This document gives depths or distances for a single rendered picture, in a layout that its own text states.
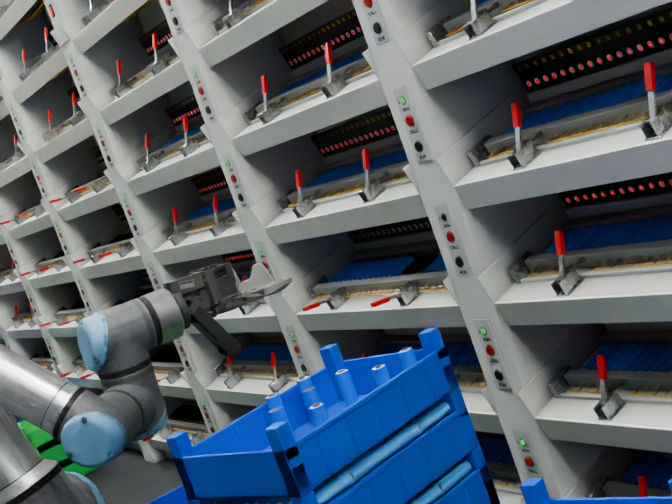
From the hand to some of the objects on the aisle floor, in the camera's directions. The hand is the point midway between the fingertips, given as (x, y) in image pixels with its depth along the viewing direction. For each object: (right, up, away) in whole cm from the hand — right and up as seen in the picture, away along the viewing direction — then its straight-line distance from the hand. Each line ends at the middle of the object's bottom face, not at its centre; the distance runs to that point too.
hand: (276, 285), depth 203 cm
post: (+58, -45, -12) cm, 74 cm away
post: (+25, -50, +49) cm, 74 cm away
